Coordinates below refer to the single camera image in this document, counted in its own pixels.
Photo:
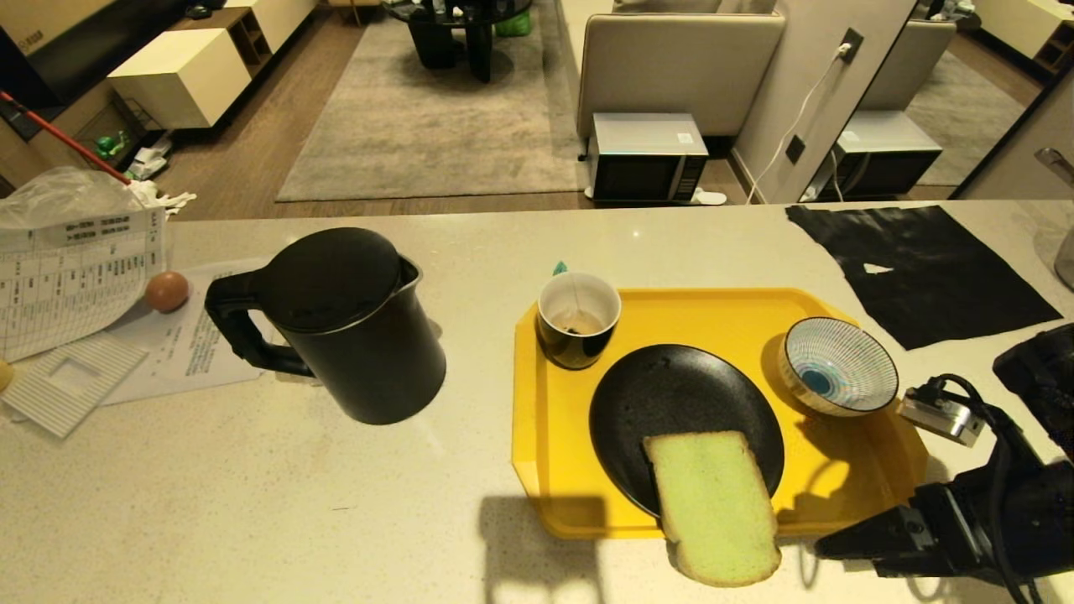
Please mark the black sheet mat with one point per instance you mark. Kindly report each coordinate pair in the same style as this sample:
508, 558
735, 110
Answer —
931, 268

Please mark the silver microwave oven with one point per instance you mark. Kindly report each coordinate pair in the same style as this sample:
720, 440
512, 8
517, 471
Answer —
646, 159

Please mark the cream low cabinet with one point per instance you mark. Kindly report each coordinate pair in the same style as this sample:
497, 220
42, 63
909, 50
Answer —
185, 80

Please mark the black round plate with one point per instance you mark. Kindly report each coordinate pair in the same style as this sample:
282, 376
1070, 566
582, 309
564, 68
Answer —
671, 394

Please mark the small white paper scrap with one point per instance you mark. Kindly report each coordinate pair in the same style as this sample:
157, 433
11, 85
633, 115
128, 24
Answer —
877, 268

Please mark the white printed paper sheet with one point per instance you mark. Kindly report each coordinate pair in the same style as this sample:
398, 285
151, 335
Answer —
201, 344

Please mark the metal faucet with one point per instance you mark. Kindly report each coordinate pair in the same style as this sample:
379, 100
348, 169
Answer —
1055, 164

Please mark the white mop head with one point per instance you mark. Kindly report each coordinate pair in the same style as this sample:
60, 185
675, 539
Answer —
159, 197

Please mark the black mug white inside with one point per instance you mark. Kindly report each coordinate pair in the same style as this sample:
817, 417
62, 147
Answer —
575, 348

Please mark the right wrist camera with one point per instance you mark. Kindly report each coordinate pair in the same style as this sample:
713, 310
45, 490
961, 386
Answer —
941, 415

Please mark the yellow round fruit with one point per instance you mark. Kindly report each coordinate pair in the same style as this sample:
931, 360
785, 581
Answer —
4, 376

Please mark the black electric kettle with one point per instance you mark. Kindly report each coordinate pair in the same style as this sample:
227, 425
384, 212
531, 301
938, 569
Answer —
369, 352

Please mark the brown egg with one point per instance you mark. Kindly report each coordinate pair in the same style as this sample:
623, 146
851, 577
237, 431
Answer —
167, 291

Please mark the tea bag with green tag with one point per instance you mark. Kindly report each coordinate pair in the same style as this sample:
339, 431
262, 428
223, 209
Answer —
579, 319

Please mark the clear plastic bag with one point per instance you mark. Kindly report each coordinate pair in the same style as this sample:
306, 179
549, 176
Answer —
59, 197

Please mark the black coffee table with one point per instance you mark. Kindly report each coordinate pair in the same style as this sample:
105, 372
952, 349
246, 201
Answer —
457, 33

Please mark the white slipper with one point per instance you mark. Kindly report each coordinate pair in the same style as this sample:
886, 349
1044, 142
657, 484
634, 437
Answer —
709, 197

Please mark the white striped card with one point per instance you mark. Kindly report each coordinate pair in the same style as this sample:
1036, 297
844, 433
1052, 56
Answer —
50, 398

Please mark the slice of bread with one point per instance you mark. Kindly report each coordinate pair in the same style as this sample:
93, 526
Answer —
717, 512

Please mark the printed table paper sheet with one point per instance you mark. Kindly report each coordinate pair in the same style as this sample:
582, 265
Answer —
67, 277

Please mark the grey rug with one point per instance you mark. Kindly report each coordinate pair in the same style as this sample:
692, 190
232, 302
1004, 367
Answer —
436, 126

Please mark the black television screen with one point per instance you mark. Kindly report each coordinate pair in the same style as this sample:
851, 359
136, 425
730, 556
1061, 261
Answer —
75, 50

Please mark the yellow plastic tray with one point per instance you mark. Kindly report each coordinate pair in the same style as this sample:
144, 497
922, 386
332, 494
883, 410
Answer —
554, 453

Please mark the black kettle lid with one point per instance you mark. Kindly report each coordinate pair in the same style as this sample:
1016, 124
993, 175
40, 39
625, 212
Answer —
336, 277

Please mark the black wall socket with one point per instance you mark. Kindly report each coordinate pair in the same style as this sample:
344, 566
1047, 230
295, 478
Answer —
852, 44
795, 149

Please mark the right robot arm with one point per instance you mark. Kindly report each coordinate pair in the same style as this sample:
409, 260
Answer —
1040, 369

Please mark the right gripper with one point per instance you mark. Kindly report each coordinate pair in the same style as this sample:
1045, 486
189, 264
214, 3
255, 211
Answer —
998, 520

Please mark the blue striped ceramic bowl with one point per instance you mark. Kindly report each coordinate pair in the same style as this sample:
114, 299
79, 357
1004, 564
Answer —
835, 373

